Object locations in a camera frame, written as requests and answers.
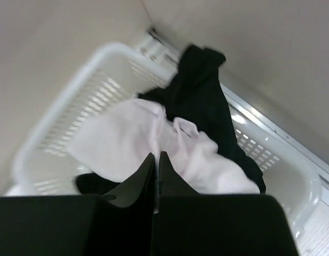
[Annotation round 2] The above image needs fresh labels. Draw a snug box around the white tank top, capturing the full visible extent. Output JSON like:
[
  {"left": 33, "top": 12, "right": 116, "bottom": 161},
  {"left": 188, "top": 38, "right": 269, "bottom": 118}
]
[{"left": 67, "top": 99, "right": 260, "bottom": 195}]

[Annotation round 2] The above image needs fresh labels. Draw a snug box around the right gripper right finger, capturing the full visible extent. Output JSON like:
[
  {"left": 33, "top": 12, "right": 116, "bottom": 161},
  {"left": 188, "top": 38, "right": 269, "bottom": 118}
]
[{"left": 152, "top": 150, "right": 283, "bottom": 256}]

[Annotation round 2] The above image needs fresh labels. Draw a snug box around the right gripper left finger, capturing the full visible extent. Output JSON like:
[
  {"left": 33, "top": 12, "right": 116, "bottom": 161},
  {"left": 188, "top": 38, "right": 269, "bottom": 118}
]
[{"left": 104, "top": 154, "right": 155, "bottom": 255}]

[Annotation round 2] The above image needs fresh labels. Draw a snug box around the black tank top over rim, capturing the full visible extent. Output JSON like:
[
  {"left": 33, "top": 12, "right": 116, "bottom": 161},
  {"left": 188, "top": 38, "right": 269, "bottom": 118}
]
[{"left": 138, "top": 44, "right": 266, "bottom": 194}]

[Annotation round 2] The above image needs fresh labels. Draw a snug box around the white plastic laundry basket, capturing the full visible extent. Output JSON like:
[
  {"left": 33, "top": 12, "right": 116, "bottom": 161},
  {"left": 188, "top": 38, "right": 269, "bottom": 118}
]
[{"left": 12, "top": 43, "right": 322, "bottom": 238}]

